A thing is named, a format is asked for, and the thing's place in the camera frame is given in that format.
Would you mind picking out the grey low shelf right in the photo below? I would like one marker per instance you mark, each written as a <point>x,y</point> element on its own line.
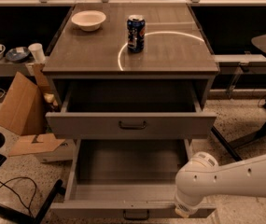
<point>257,60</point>

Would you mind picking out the blue patterned bowl right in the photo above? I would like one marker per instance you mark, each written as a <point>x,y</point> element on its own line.
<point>18,55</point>

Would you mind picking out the grey drawer cabinet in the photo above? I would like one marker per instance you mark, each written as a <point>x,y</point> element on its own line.
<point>174,48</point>

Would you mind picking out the white paper cup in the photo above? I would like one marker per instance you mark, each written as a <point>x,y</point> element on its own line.
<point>37,51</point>

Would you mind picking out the grey top drawer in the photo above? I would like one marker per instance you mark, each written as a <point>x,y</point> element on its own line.
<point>131,109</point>

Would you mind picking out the black table stand right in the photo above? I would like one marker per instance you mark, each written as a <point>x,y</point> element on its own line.
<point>242,141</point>

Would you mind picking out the blue soda can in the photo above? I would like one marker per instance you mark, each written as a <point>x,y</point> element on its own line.
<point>136,26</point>

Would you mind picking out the grey drawer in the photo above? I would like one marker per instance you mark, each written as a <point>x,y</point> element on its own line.
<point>131,109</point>
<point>129,179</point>

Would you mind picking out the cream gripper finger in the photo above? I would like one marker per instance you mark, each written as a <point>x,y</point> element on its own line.
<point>181,213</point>

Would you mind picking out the open cardboard box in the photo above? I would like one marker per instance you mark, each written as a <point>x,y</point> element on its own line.
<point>23,113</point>

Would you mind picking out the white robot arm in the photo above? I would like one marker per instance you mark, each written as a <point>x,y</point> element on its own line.
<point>202,176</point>

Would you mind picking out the grey low shelf left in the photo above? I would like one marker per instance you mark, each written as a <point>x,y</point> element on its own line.
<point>9,69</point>

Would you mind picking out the grey low shelf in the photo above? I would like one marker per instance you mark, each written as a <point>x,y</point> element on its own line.
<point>257,60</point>
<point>9,69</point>

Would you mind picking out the white paper bowl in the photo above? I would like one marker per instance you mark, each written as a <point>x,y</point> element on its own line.
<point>88,20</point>

